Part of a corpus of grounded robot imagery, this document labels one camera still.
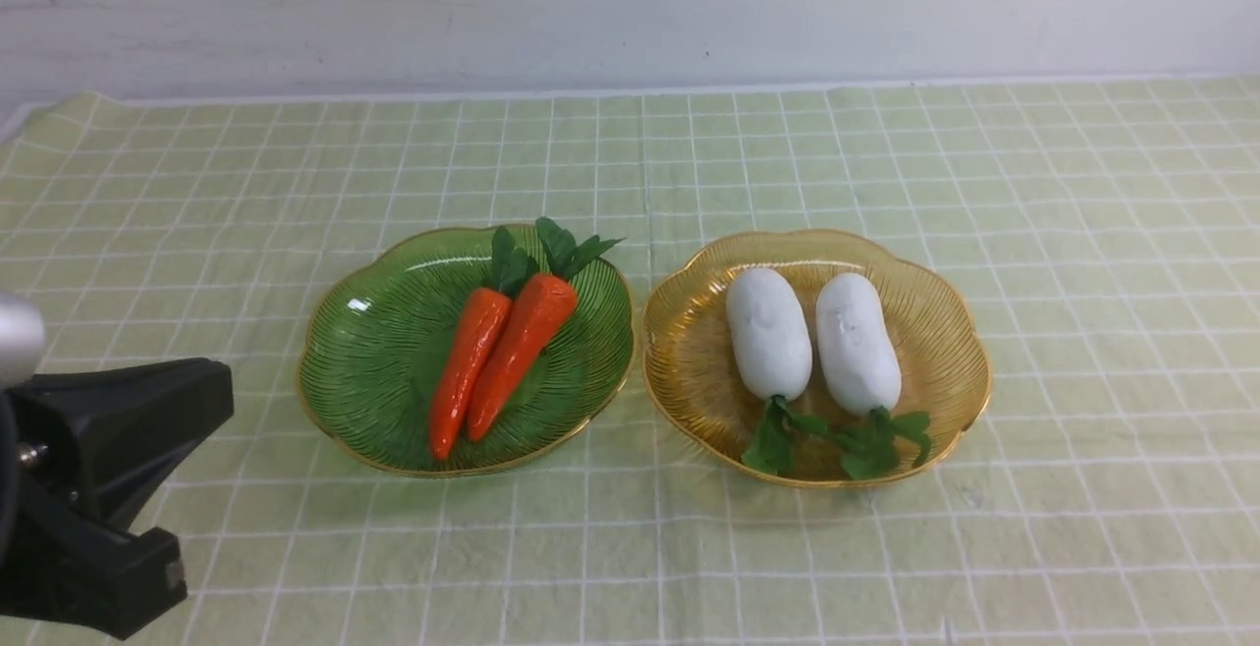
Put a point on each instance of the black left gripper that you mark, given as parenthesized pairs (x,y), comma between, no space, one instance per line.
(107,440)

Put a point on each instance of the orange carrot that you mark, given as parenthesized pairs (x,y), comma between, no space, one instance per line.
(546,301)
(480,324)

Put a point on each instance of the white radish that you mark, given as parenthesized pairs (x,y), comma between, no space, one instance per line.
(774,360)
(863,375)

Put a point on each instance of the silver left robot wrist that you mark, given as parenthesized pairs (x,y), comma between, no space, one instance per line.
(23,339)

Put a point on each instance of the green glass plate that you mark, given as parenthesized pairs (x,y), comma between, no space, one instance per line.
(379,339)

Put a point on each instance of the amber glass plate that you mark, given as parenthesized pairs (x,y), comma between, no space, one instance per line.
(691,374)

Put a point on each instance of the green checkered tablecloth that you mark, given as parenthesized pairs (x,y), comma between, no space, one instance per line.
(1104,236)

